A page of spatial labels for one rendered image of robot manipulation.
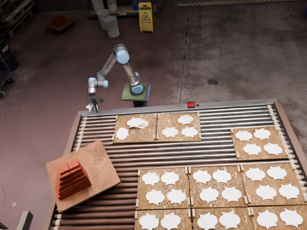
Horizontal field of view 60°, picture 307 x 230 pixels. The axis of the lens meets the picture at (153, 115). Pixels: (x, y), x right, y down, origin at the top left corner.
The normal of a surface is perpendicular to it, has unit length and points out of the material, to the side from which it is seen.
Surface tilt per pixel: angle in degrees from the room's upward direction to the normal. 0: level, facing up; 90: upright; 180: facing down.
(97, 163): 0
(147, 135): 0
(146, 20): 77
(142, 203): 0
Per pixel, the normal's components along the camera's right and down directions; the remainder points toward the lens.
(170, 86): -0.11, -0.70
